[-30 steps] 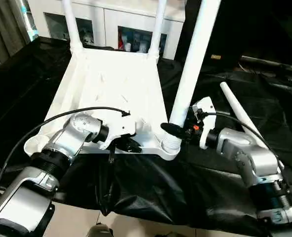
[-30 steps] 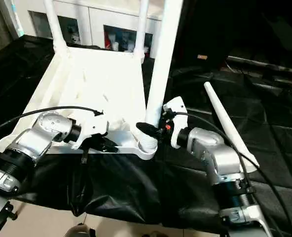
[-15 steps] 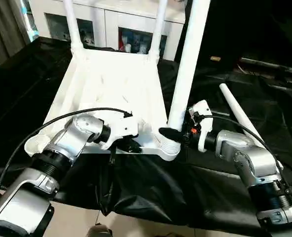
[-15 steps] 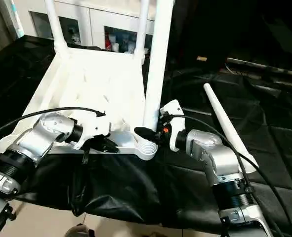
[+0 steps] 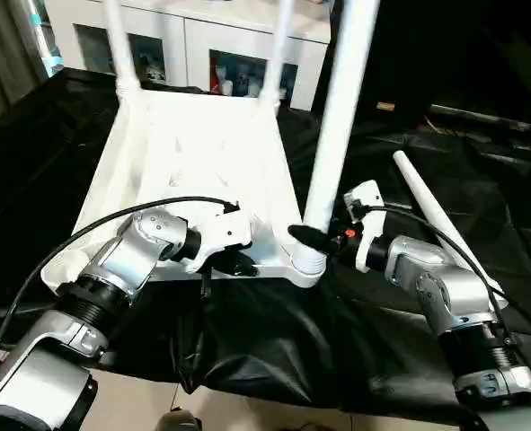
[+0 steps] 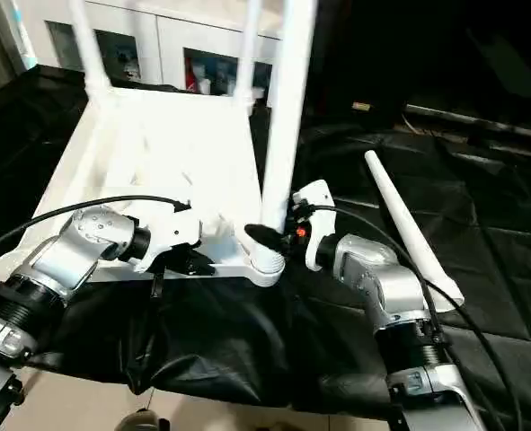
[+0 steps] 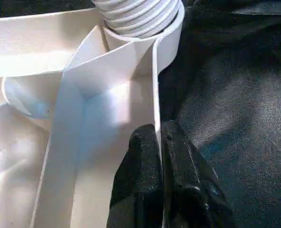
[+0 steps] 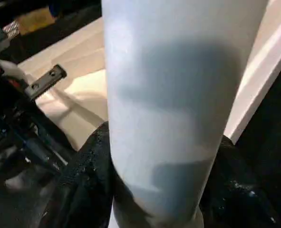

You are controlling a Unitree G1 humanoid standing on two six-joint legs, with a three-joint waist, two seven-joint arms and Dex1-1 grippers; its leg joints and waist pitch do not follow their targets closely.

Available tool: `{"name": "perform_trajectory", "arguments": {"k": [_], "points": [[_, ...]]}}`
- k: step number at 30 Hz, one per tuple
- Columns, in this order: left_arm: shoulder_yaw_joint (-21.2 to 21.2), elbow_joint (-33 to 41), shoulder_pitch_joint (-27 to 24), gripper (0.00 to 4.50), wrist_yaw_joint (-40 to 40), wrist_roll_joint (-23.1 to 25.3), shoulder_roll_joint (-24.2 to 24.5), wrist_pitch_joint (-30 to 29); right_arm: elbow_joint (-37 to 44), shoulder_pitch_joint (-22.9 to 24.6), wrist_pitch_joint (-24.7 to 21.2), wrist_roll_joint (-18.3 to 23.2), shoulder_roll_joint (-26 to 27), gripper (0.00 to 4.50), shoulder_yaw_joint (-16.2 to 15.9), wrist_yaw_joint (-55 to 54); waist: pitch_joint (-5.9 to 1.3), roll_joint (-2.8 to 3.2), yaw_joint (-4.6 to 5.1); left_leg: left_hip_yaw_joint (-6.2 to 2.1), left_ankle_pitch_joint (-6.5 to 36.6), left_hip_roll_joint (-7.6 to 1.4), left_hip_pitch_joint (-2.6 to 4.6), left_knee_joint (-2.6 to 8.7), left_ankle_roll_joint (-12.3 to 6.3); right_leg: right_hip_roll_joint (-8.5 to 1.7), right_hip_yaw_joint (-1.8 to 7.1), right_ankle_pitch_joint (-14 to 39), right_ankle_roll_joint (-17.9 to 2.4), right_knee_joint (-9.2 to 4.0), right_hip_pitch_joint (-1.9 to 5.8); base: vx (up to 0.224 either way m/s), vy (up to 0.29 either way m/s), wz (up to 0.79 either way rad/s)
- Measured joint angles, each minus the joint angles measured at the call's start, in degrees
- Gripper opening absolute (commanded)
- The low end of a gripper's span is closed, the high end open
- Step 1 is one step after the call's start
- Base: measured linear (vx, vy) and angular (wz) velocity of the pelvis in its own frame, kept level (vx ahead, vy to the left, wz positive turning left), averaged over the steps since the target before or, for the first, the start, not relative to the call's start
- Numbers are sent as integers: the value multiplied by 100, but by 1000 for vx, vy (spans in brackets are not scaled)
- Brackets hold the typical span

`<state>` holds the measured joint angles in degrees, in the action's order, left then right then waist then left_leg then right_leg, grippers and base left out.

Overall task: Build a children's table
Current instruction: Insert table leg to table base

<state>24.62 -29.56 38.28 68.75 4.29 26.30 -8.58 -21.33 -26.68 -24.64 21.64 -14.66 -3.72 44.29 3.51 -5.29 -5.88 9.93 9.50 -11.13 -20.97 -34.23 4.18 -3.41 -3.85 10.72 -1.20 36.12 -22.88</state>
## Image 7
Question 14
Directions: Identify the white plastic table leg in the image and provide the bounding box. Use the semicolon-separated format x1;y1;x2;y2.
91;0;182;39

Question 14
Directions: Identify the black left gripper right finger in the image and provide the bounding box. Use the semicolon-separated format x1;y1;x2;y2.
159;120;234;228

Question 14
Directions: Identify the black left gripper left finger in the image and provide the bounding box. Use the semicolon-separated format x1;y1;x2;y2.
108;123;165;228

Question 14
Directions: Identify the white plastic table top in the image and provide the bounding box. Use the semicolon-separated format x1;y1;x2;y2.
0;4;186;228

